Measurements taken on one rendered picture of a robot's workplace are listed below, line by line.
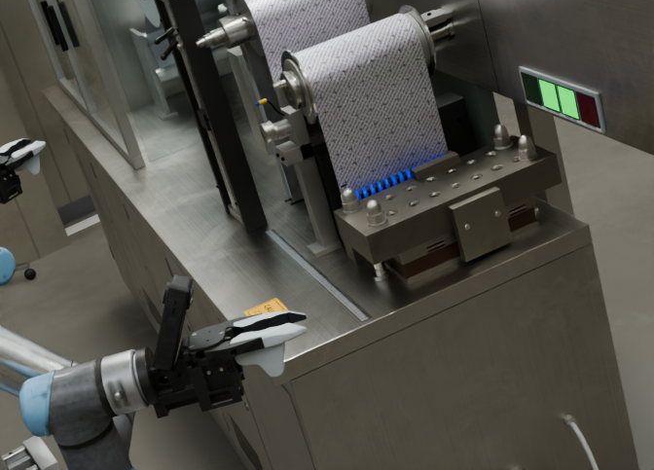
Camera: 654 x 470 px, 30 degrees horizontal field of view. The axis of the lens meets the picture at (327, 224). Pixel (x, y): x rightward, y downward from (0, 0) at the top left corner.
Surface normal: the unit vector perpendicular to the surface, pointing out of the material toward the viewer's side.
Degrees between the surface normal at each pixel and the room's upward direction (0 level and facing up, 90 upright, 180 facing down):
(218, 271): 0
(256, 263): 0
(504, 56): 90
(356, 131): 90
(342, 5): 92
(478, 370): 90
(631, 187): 0
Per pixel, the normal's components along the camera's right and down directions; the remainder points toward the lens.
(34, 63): 0.47, 0.24
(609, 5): -0.89, 0.38
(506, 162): -0.27, -0.88
